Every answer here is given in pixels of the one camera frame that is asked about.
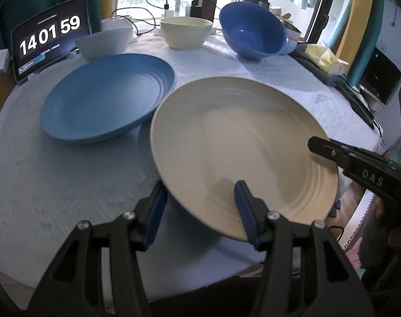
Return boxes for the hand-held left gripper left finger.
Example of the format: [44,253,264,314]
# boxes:
[30,180,170,317]

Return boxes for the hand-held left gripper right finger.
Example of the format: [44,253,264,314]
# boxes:
[234,180,374,317]

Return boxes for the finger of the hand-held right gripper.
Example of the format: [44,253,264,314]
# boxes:
[308,136,356,172]

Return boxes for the cream ridged plate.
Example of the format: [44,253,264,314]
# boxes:
[150,77,339,242]

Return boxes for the blue ridged plate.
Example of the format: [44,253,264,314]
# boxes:
[40,54,177,145]

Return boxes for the blue bowl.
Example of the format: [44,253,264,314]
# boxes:
[219,2,290,60]

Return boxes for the white bowl with pink inside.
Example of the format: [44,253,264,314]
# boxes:
[76,28,132,62]

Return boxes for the black flat device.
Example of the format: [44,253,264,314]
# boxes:
[342,82,377,130]

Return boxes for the dark screen monitor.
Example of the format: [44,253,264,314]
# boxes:
[360,47,401,105]

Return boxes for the yellow tissue pack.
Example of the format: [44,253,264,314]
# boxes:
[303,43,348,75]

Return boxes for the white textured tablecloth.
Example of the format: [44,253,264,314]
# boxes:
[0,30,386,311]

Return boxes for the steel bowl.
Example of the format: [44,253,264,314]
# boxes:
[281,19,302,40]

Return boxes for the yellow curtain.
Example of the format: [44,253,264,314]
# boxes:
[331,0,377,65]

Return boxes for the cream bowl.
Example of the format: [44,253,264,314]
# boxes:
[160,17,213,51]

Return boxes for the white round device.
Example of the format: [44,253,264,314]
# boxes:
[101,16,138,43]

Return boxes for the tablet showing clock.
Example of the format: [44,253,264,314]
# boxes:
[11,0,90,82]

